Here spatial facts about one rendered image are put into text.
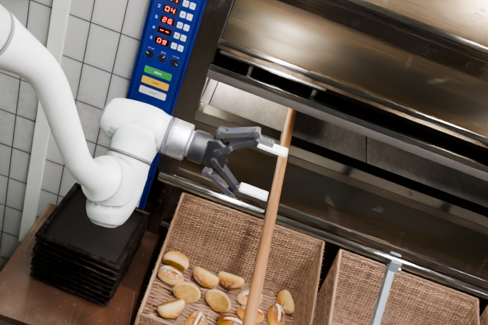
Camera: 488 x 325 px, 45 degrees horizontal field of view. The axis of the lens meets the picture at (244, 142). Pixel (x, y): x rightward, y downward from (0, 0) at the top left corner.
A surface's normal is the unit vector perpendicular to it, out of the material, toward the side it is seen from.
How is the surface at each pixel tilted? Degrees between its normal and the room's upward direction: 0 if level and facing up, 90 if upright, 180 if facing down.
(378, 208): 70
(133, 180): 58
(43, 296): 0
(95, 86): 90
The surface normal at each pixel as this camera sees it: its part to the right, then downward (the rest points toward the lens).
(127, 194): 0.76, 0.25
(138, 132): 0.07, -0.04
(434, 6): -0.04, 0.24
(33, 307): 0.31, -0.77
